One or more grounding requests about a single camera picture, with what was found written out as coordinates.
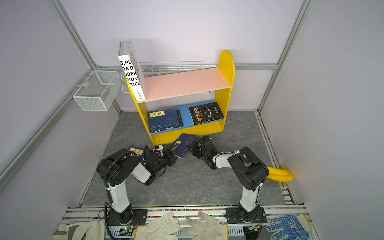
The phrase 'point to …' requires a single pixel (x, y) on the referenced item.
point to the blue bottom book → (163, 119)
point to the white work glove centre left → (163, 228)
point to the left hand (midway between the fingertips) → (181, 150)
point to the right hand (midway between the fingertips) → (186, 147)
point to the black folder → (206, 113)
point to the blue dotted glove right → (290, 227)
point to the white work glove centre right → (210, 230)
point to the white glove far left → (94, 230)
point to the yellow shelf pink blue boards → (191, 103)
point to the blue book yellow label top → (182, 144)
